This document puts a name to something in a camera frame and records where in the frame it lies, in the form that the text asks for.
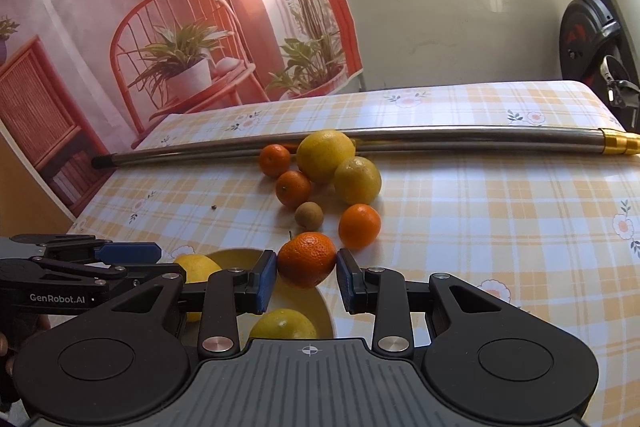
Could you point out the grey metal backdrop stand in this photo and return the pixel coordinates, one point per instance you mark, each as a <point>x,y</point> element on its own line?
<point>361,79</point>

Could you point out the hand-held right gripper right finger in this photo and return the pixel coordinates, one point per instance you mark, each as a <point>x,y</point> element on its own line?
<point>346,282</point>

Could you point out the orange tangerine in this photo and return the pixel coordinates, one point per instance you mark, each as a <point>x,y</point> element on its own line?
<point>306,259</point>
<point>274,159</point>
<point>293,188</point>
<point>359,225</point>

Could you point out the black exercise bike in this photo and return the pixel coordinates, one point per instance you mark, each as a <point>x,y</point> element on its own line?
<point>590,37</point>

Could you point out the yellow green orange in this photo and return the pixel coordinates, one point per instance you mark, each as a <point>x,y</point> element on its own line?
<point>357,180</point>

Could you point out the person's left hand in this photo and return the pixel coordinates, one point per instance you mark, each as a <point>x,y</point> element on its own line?
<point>5,347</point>

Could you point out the brown kiwi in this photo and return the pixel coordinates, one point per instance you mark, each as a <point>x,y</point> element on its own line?
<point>308,215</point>

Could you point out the yellow checked floral tablecloth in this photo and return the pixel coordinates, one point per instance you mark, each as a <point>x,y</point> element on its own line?
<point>475,217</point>

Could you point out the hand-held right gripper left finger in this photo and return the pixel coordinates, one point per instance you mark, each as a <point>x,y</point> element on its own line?
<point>266,282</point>

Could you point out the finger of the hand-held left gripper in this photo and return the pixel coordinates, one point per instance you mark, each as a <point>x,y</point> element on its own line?
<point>130,252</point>
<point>80,268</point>

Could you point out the large yellow lemon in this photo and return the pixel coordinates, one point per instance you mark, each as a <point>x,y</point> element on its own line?
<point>197,267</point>
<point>325,156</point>

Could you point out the cream round plate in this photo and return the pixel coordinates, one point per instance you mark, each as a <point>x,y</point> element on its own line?
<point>312,307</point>

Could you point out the green round citrus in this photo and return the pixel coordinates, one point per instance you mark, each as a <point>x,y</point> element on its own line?
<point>282,324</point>

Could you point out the steel pole with gold end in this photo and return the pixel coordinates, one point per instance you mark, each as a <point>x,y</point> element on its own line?
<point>450,138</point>

